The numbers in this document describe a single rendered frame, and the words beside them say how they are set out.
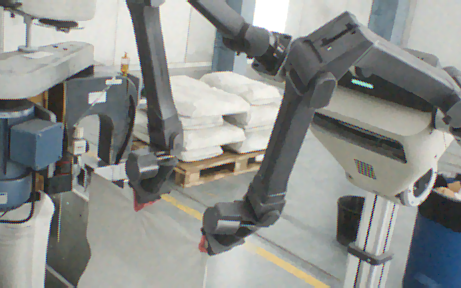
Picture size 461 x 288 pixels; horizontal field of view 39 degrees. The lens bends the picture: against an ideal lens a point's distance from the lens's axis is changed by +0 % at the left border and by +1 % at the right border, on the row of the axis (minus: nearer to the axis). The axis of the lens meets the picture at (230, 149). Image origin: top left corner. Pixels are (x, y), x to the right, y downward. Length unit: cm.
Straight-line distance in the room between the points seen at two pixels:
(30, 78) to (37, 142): 14
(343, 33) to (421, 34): 917
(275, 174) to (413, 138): 41
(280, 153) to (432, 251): 249
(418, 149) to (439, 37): 856
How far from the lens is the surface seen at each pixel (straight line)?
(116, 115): 192
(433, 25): 1017
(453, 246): 361
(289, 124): 117
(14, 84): 148
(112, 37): 689
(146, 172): 155
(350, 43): 107
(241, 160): 503
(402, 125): 157
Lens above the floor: 177
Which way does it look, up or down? 18 degrees down
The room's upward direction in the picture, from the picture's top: 8 degrees clockwise
